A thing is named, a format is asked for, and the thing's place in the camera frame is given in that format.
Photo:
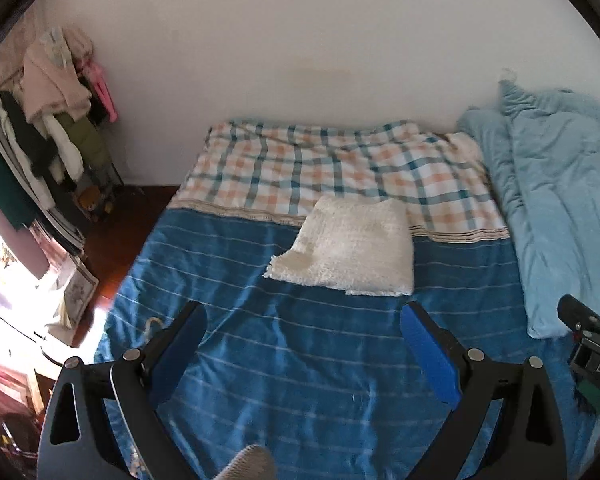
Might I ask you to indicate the brown plush toy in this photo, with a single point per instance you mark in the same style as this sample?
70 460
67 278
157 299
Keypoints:
90 201

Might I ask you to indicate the plaid blanket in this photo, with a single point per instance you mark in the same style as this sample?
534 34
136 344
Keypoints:
330 165

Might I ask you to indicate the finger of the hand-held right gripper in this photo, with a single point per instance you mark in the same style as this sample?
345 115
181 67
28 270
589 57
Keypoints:
580 315

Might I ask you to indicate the beige clothes pile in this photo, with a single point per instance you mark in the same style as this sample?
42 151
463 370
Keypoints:
45 80

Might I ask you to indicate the olive green garment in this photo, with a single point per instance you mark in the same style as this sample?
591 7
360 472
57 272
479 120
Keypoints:
87 140

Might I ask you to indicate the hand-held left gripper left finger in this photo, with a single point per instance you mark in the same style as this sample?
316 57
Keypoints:
177 350

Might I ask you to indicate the grey fuzzy slipper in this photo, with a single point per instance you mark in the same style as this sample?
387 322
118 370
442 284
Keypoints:
250 465

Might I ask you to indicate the light blue duvet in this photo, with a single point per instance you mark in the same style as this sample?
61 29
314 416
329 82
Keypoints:
555 200

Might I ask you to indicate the dark green hanging garment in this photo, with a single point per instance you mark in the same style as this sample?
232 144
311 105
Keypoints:
0 180

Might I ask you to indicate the white hanging garment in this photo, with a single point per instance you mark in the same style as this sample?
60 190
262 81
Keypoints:
62 150

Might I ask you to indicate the black hanging garment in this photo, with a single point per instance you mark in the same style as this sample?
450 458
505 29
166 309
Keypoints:
25 130

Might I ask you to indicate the white tweed jacket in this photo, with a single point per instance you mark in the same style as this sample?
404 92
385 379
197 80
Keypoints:
355 245

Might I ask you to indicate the pink garment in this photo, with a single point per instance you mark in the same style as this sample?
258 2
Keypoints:
102 90

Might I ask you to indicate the metal clothes rack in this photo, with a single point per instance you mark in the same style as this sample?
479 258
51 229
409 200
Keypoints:
114 177

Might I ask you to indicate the green garment with white stripes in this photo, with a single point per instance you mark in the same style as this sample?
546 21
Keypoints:
595 395

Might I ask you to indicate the blue striped bed sheet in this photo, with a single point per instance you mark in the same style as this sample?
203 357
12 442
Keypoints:
290 360

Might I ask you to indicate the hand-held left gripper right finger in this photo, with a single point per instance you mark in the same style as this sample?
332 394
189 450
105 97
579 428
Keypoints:
430 355

